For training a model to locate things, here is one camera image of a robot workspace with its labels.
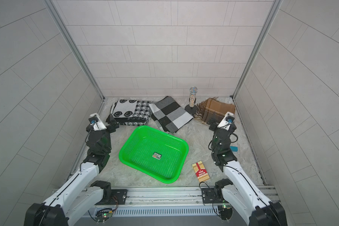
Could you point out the black white smiley scarf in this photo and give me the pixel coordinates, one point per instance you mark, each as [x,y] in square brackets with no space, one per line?
[131,112]

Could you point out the left green circuit board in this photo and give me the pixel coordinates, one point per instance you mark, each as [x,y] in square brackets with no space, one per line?
[103,215]

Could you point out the green plastic basket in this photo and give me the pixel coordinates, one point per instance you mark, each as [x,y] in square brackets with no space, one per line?
[138,150]

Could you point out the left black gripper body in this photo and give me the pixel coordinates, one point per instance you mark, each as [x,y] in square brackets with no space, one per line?
[106,135]

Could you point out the aluminium rail base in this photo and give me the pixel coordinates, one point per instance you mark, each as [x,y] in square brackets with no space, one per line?
[198,200]

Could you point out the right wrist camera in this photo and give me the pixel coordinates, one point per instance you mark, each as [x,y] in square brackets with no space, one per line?
[227,121]

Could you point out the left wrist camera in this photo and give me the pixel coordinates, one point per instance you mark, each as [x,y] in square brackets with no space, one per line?
[96,123]

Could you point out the small teal object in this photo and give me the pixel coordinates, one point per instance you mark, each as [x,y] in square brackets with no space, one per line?
[234,149]

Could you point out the grey black checkered scarf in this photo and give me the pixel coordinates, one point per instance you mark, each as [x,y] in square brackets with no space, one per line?
[169,115]

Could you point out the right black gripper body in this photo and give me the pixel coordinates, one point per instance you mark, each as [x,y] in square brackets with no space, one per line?
[217,131]

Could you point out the brown plaid fringed scarf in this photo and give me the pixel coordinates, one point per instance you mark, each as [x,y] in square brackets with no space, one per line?
[212,110]

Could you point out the red playing card box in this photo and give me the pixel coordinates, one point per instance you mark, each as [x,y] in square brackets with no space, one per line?
[200,171]

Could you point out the small label sticker in basket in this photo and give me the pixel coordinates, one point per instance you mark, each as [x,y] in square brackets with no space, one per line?
[157,155]

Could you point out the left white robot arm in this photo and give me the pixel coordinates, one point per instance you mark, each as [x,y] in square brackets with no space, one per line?
[80,193]

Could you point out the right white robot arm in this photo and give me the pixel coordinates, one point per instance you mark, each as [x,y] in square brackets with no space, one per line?
[237,188]

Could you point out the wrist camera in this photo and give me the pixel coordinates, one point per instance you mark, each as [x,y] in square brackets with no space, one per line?
[96,123]
[227,121]

